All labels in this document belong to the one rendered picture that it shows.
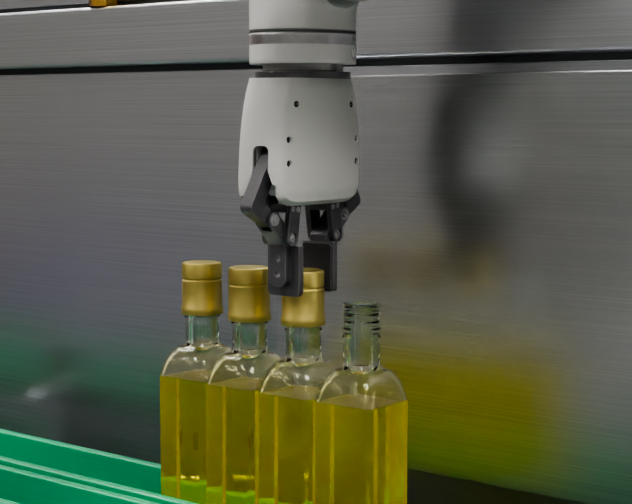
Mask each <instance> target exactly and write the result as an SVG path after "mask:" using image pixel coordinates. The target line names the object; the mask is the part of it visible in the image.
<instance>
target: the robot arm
mask: <svg viewBox="0 0 632 504"><path fill-rule="evenodd" d="M361 1H374V0H249V33H250V34H249V64H250V65H262V66H263V72H255V78H249V82H248V86H247V90H246V95H245V101H244V106H243V114H242V122H241V133H240V148H239V173H238V185H239V195H240V197H241V199H242V202H241V204H240V210H241V212H242V213H243V214H244V215H245V216H247V217H248V218H249V219H250V220H252V221H253V222H255V225H256V226H257V228H258V229H259V230H260V232H261V233H262V241H263V243H264V244H267V245H268V292H269V294H271V295H279V296H288V297H300V296H302V294H303V268H318V269H322V270H324V272H325V286H324V289H325V292H333V291H336V290H337V242H335V241H340V240H341V239H342V235H343V231H342V228H343V226H344V224H345V222H346V221H347V219H348V216H349V215H350V214H351V213H352V212H353V211H354V210H355V209H356V208H357V206H358V205H359V204H360V201H361V198H360V195H359V192H358V189H357V187H358V176H359V145H358V128H357V116H356V107H355V99H354V92H353V86H352V80H351V72H342V71H343V65H356V52H357V45H356V20H357V6H358V3H359V2H361ZM278 203H282V204H278ZM301 205H305V213H306V224H307V234H308V237H309V239H310V240H303V244H302V246H298V245H296V244H297V242H298V234H299V224H300V213H301ZM320 210H324V212H323V214H322V215H321V217H320ZM279 212H281V213H285V223H284V221H283V220H282V219H281V217H280V216H279Z"/></svg>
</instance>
